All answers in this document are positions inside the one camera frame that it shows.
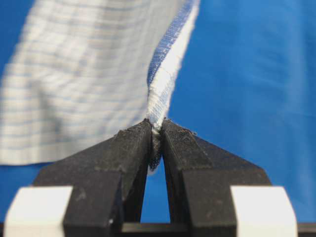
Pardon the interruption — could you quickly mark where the white blue-striped towel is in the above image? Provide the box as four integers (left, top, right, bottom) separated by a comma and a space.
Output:
0, 0, 199, 165

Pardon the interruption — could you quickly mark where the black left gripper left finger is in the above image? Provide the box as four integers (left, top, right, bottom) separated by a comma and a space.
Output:
4, 118, 152, 237

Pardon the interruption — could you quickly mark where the blue table cloth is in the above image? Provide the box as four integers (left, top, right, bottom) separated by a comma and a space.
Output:
0, 0, 316, 222

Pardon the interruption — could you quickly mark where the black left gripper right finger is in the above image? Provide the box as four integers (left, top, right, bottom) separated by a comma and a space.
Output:
160, 119, 297, 237

